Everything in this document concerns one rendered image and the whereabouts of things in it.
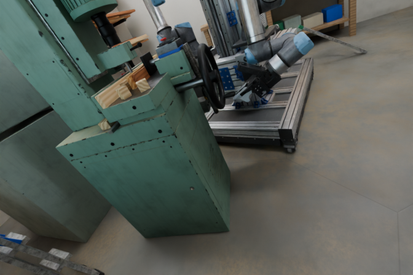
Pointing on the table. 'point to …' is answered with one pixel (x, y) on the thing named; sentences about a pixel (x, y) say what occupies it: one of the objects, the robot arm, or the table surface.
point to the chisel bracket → (117, 56)
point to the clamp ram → (149, 63)
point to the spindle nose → (106, 29)
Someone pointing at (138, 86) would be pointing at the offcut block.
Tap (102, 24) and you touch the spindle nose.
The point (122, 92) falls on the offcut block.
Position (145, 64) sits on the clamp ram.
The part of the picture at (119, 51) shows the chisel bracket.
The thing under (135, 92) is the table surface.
